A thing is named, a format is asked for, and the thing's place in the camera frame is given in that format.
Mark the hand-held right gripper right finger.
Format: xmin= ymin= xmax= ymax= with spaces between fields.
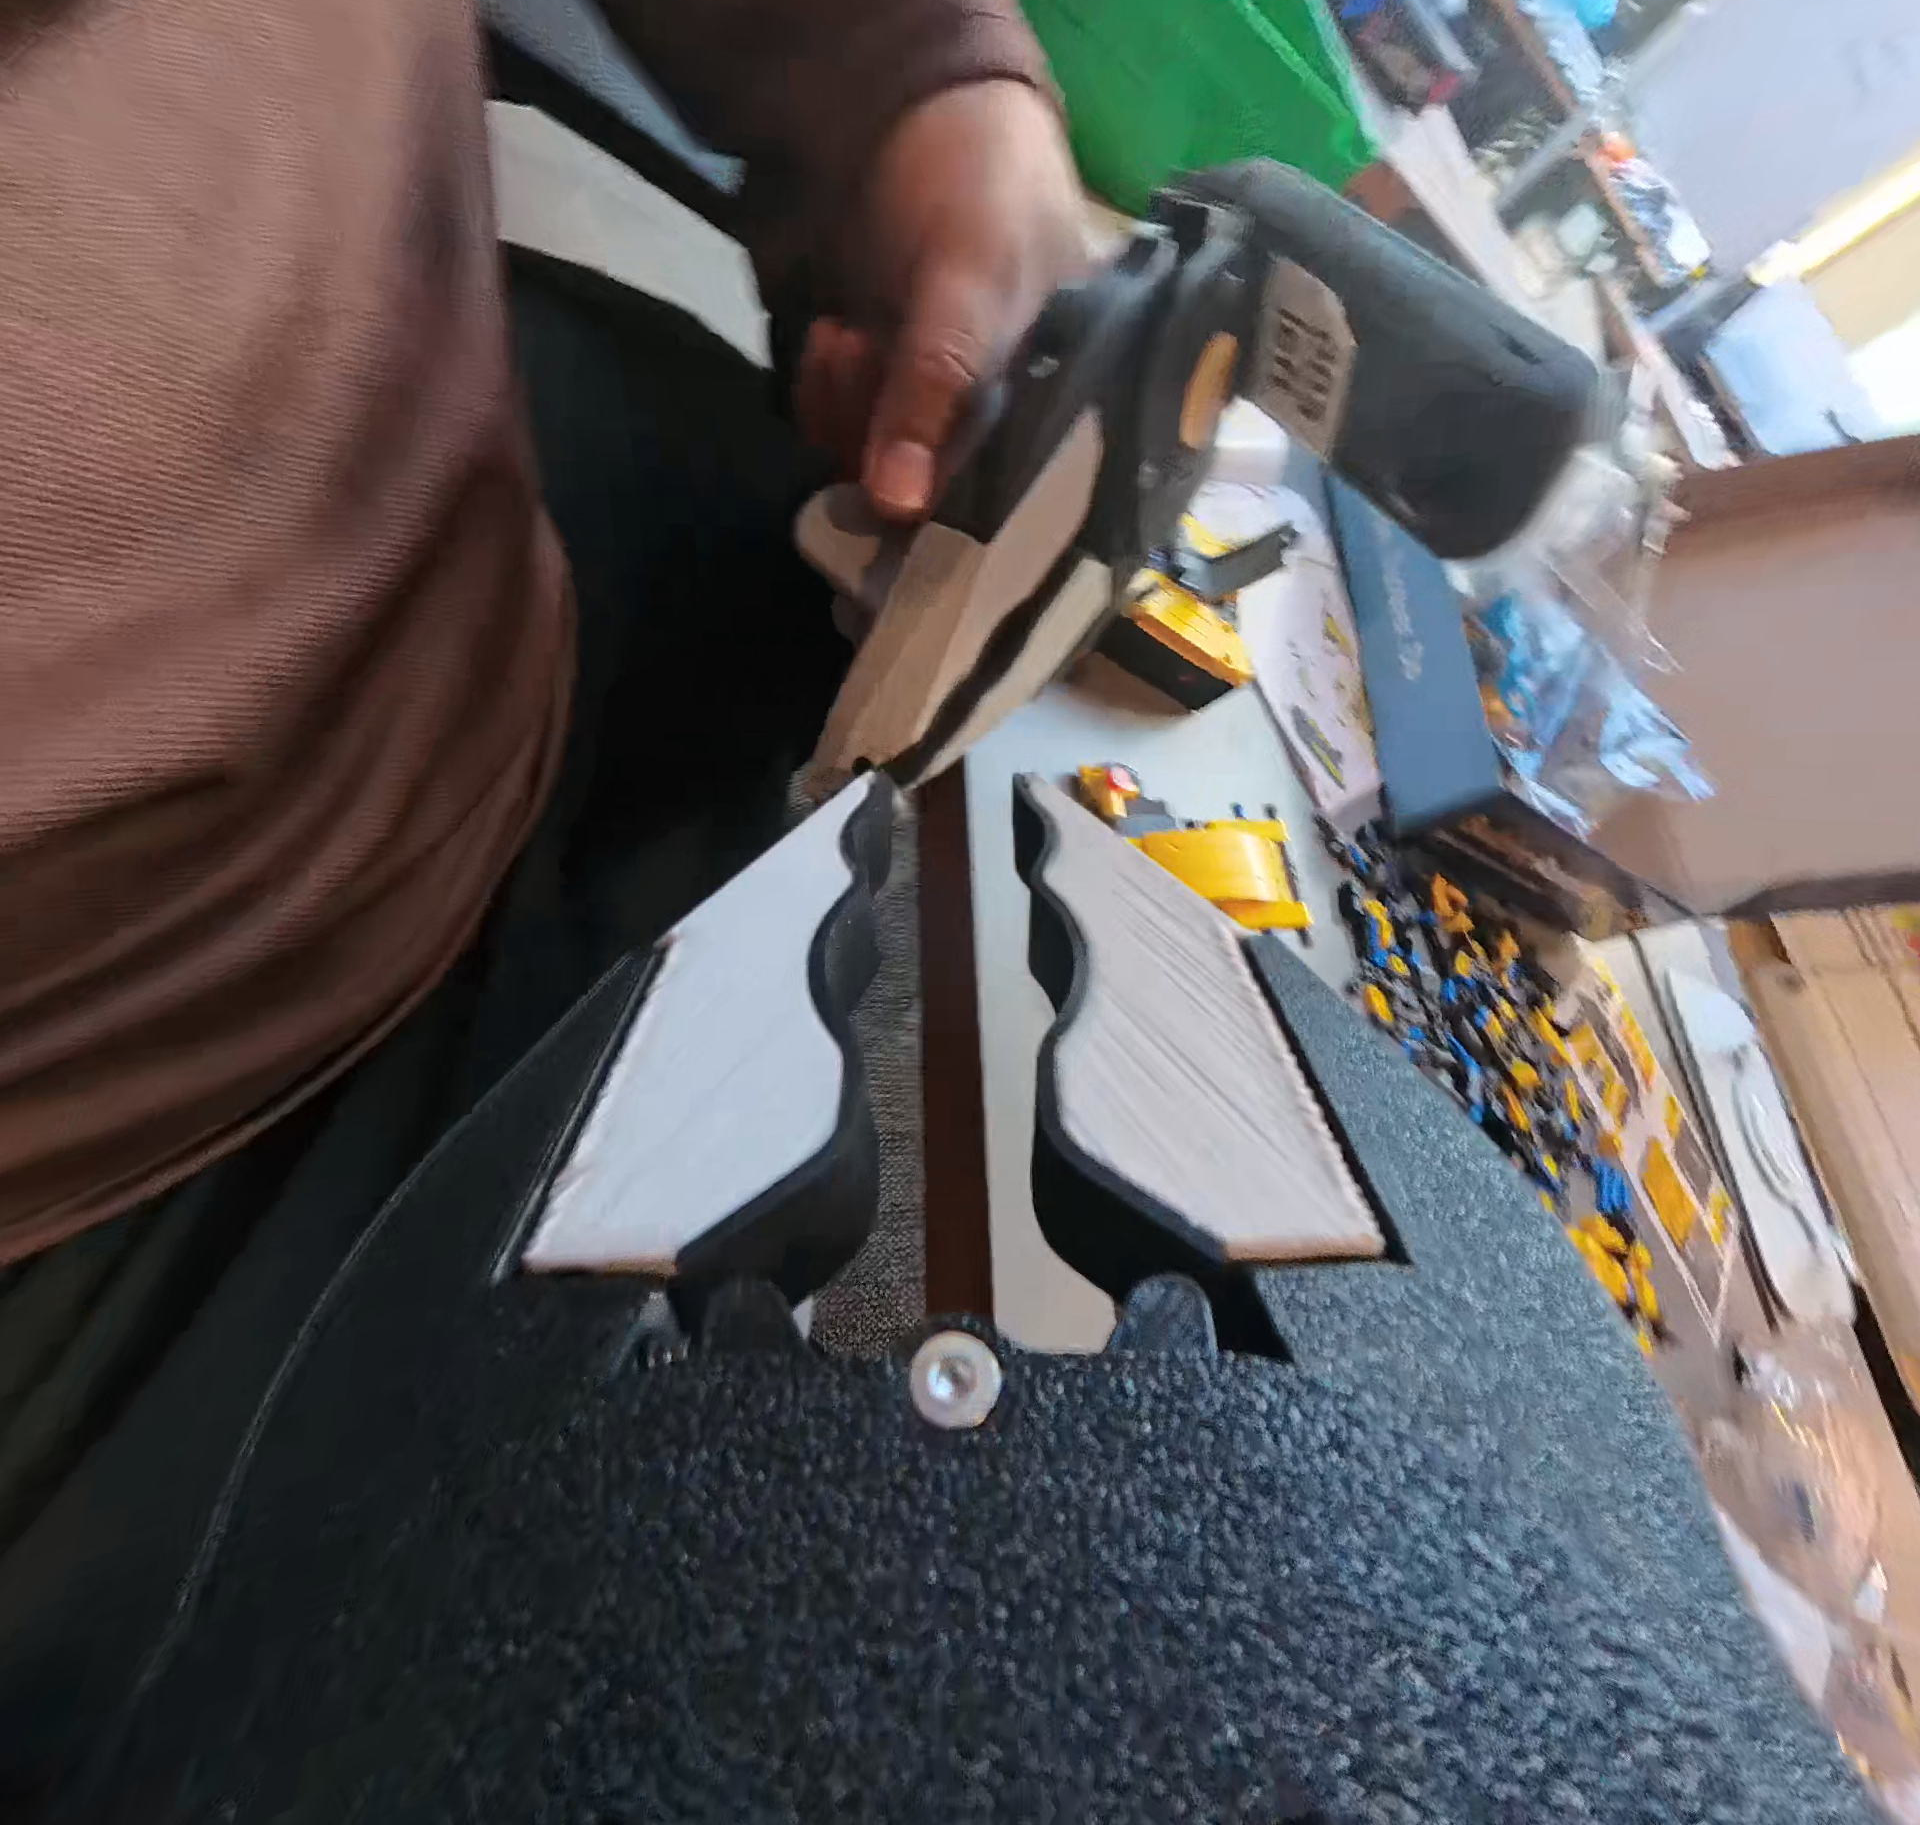
xmin=1010 ymin=774 xmax=1391 ymax=1264

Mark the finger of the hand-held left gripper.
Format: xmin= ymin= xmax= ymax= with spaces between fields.
xmin=886 ymin=556 xmax=1122 ymax=793
xmin=806 ymin=414 xmax=1113 ymax=794

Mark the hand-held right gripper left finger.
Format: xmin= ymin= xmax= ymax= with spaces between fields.
xmin=519 ymin=774 xmax=902 ymax=1278

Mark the black yellow toy base assembly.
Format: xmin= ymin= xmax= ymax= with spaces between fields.
xmin=1100 ymin=511 xmax=1299 ymax=718

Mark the person's left forearm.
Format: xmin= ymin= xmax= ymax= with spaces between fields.
xmin=539 ymin=0 xmax=1053 ymax=298

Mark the grey desk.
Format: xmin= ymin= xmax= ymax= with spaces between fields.
xmin=914 ymin=100 xmax=1920 ymax=1825

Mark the person's left hand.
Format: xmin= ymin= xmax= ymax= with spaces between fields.
xmin=791 ymin=82 xmax=1100 ymax=518

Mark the yellow grey toy hood assembly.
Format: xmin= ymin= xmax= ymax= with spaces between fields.
xmin=1074 ymin=762 xmax=1315 ymax=943

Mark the pile of small loose bricks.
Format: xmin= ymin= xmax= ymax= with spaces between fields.
xmin=1320 ymin=814 xmax=1675 ymax=1354

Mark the open instruction booklet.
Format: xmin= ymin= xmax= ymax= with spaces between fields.
xmin=1200 ymin=475 xmax=1384 ymax=822

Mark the blue cardboard box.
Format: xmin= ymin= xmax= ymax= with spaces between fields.
xmin=1323 ymin=439 xmax=1920 ymax=920

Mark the background monitor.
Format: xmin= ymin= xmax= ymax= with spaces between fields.
xmin=1703 ymin=277 xmax=1882 ymax=453

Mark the clear bag with blue parts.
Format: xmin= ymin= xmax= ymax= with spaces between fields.
xmin=1462 ymin=564 xmax=1718 ymax=837

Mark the green plastic bin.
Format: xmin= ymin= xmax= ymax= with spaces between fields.
xmin=968 ymin=0 xmax=1384 ymax=216

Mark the white rounded tray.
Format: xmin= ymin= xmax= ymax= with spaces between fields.
xmin=1656 ymin=964 xmax=1856 ymax=1327

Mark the person's brown shirt torso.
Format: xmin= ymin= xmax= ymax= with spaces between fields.
xmin=0 ymin=0 xmax=580 ymax=1264

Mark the clear plastic bag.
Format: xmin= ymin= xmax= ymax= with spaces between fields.
xmin=1709 ymin=1344 xmax=1920 ymax=1781

